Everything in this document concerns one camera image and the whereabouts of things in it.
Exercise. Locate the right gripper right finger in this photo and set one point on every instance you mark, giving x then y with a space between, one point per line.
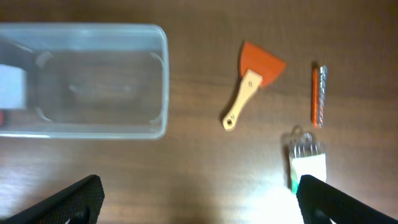
322 203

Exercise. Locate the orange socket bit rail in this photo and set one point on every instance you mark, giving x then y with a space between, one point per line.
319 78

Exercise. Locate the orange scraper wooden handle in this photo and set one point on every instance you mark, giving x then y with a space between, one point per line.
258 68

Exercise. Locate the screwdriver set clear case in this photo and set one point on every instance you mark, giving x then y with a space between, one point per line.
306 157

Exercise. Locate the clear plastic container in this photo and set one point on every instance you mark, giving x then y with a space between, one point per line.
91 81

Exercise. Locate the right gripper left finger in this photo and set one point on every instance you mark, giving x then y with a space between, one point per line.
81 202

